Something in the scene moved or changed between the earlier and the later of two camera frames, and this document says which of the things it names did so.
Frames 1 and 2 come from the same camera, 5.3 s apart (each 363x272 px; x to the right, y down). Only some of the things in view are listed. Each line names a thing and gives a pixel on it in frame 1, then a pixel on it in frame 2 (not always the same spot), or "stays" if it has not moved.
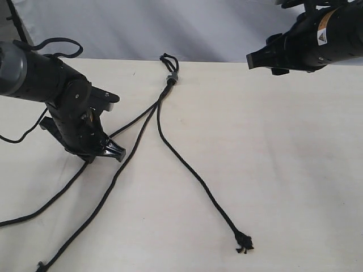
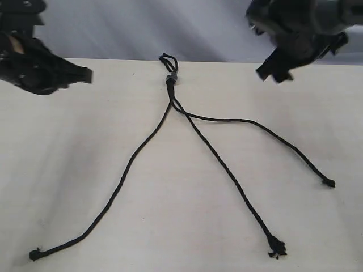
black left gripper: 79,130 to 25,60
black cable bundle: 244,242 to 275,248
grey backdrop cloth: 200,31 stays
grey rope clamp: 174,75 stays
